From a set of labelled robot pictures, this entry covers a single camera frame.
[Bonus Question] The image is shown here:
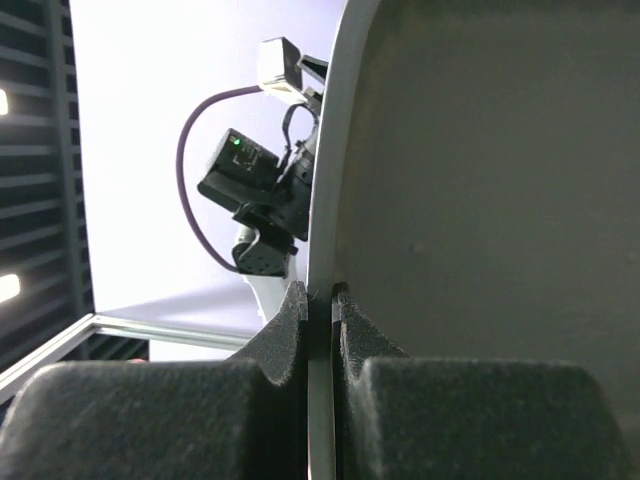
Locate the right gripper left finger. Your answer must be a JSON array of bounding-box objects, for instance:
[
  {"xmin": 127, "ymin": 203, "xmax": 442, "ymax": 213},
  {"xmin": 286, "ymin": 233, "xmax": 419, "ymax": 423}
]
[{"xmin": 1, "ymin": 282, "xmax": 308, "ymax": 479}]

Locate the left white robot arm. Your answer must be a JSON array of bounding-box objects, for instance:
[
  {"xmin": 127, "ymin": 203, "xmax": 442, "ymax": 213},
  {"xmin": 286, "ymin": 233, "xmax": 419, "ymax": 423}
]
[{"xmin": 197, "ymin": 88, "xmax": 323, "ymax": 322}]

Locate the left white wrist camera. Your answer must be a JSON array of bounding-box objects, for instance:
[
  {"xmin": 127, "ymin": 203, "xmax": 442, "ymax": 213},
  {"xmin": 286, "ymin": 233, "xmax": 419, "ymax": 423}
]
[{"xmin": 257, "ymin": 37, "xmax": 305, "ymax": 105}]

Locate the aluminium frame rail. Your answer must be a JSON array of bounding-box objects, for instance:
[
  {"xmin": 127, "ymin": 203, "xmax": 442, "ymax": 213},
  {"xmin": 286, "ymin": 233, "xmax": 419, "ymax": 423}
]
[{"xmin": 1, "ymin": 314, "xmax": 254, "ymax": 404}]

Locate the large grey plastic tub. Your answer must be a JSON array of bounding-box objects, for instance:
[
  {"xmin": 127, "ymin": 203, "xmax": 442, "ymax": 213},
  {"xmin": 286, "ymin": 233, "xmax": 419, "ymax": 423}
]
[{"xmin": 307, "ymin": 1, "xmax": 639, "ymax": 479}]

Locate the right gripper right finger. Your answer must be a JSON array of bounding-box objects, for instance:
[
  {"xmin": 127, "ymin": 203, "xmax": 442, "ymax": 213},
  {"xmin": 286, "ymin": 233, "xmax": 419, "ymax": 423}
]
[{"xmin": 332, "ymin": 283, "xmax": 635, "ymax": 479}]

